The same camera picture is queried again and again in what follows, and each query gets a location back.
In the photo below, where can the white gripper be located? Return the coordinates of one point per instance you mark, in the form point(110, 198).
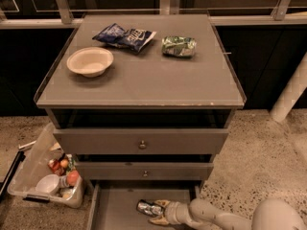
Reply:
point(173, 212)

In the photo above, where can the silver blue redbull can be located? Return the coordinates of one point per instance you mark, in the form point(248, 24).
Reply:
point(150, 209)

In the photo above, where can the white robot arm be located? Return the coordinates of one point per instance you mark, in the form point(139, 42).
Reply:
point(260, 179)

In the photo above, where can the grey bottom drawer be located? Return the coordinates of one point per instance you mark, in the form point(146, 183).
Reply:
point(114, 203)

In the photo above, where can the grey drawer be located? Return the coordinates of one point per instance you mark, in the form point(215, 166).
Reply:
point(138, 141)
point(144, 171)
point(114, 203)

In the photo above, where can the grey middle drawer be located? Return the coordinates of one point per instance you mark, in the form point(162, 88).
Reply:
point(144, 171)

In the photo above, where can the grey drawer cabinet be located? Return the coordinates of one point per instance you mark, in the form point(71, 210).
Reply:
point(148, 89)

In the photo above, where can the grey top drawer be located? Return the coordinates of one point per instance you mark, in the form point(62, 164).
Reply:
point(138, 141)

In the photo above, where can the orange fruit in bin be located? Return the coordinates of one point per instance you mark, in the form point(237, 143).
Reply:
point(72, 178)

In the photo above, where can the red snack pack in bin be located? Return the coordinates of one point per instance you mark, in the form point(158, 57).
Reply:
point(56, 167)

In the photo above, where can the clear plastic storage bin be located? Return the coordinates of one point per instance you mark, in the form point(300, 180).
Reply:
point(35, 167)

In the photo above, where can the black bin lid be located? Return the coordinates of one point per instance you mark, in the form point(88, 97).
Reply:
point(8, 178)

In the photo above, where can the white paper bowl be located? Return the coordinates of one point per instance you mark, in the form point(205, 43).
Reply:
point(90, 62)

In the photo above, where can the green snack bag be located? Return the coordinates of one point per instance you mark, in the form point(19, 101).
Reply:
point(178, 46)

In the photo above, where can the blue chip bag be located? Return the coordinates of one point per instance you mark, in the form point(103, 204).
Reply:
point(116, 36)

